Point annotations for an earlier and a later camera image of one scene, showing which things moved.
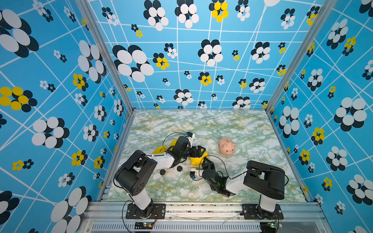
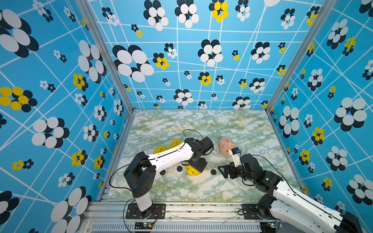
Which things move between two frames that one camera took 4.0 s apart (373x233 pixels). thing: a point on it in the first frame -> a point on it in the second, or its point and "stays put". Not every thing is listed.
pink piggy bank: x=227 y=146 stays put
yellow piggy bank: x=173 y=142 stays put
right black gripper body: x=211 y=166 -> x=233 y=170
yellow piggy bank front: x=160 y=150 stays put
